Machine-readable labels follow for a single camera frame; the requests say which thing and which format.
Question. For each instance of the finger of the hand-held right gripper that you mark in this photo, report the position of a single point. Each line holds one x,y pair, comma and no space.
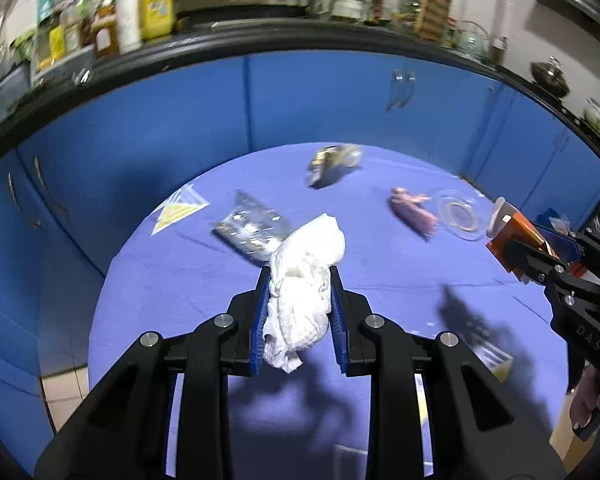
562,247
535,262

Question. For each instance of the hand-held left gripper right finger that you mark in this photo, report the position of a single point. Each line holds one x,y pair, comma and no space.
336,330

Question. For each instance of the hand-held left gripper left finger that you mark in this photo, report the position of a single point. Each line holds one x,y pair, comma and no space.
260,330

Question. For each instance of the orange and white carton piece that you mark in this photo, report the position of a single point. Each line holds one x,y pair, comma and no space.
510,232

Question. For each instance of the white tissue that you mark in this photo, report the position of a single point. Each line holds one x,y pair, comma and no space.
302,290

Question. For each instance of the person's right hand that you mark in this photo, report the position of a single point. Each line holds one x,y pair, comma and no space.
587,400

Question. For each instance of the clear plastic lid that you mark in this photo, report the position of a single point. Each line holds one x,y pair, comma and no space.
460,214

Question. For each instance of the silver blister pack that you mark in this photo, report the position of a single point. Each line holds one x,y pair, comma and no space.
247,230

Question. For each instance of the pink wrapper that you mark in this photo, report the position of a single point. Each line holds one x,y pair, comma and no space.
412,210

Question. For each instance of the white teapot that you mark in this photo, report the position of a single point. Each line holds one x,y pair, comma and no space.
597,117

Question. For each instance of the gold foil wrapper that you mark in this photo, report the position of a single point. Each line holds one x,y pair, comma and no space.
332,160

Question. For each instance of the dark wok with lid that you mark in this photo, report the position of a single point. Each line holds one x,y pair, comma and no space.
550,77

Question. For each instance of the blue base cabinets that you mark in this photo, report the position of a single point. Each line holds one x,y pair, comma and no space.
280,105

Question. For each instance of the pale green kettle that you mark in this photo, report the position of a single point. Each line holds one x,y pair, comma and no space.
471,40

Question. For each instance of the checkered cutting board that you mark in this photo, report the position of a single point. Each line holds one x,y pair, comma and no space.
434,5

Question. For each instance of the black kitchen countertop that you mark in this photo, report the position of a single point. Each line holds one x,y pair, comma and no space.
280,40

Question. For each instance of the amber jar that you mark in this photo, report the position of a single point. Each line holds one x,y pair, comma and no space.
106,37

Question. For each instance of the clear plastic tray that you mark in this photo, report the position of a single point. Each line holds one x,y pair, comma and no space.
62,62

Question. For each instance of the white plastic bottle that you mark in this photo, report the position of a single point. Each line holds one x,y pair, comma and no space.
129,22

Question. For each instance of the yellow pump bottle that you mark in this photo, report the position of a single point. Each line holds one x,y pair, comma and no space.
156,5

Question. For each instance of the yellow label jar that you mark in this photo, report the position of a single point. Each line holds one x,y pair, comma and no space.
56,42

